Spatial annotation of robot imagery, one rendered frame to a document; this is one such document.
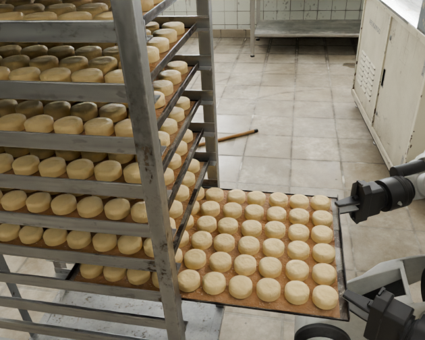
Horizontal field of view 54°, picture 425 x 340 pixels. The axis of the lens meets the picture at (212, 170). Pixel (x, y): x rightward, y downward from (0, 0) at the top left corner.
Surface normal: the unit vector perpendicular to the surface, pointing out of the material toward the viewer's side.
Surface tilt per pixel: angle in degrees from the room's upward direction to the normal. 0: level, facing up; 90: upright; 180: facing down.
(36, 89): 90
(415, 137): 90
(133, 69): 90
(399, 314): 1
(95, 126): 0
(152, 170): 90
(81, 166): 0
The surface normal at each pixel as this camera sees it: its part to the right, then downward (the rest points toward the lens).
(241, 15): -0.18, 0.54
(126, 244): -0.05, -0.84
